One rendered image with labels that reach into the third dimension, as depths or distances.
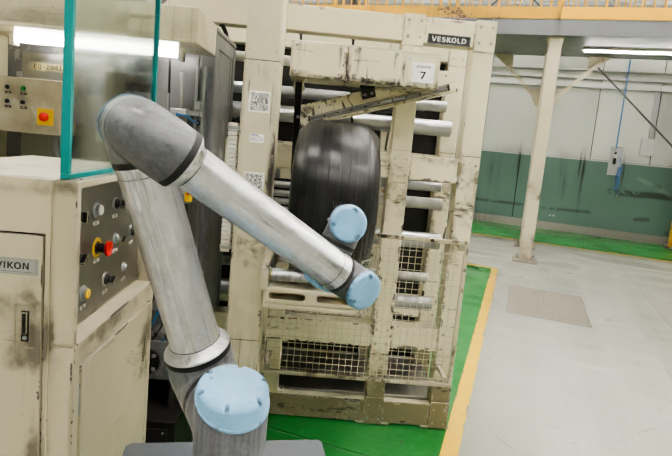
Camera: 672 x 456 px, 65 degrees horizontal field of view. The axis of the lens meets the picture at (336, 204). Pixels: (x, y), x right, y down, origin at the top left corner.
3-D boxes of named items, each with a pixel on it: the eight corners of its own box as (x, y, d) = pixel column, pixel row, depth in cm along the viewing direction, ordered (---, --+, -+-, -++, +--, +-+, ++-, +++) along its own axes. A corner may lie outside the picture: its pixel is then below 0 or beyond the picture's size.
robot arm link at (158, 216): (192, 441, 117) (85, 107, 91) (173, 398, 132) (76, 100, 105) (255, 409, 123) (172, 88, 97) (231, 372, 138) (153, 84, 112)
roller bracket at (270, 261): (258, 291, 185) (260, 263, 184) (270, 263, 225) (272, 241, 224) (268, 291, 185) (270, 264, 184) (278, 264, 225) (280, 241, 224)
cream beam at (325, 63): (289, 76, 212) (292, 38, 210) (293, 82, 237) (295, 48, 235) (438, 90, 214) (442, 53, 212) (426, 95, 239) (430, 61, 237)
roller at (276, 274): (268, 278, 193) (267, 281, 189) (269, 266, 193) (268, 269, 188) (363, 286, 194) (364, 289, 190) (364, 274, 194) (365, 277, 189)
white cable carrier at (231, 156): (219, 251, 196) (228, 122, 190) (222, 248, 201) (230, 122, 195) (231, 252, 196) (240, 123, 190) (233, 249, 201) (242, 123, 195)
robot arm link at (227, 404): (202, 493, 101) (207, 411, 97) (180, 438, 115) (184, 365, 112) (276, 471, 109) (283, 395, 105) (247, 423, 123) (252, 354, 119)
